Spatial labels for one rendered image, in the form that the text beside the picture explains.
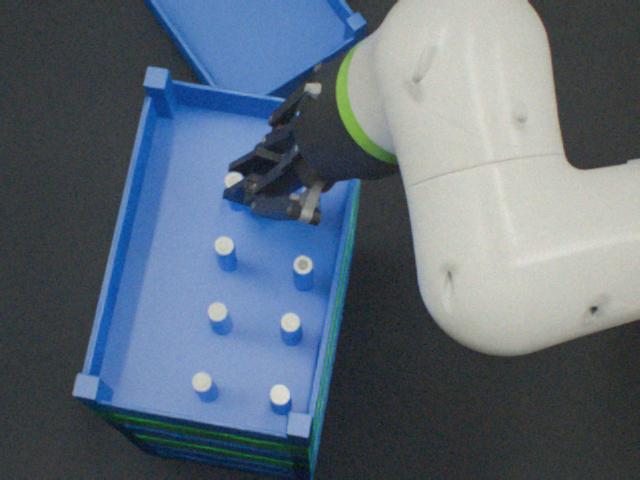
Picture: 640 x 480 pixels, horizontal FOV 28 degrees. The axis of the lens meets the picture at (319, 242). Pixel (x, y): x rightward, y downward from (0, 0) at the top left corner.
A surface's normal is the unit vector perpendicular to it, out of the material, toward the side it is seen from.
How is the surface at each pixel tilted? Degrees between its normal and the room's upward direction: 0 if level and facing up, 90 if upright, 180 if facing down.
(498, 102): 16
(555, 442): 0
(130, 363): 0
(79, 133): 0
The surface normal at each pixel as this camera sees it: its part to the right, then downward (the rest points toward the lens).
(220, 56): 0.00, -0.25
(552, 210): -0.17, -0.59
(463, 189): -0.40, -0.04
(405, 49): -0.70, -0.04
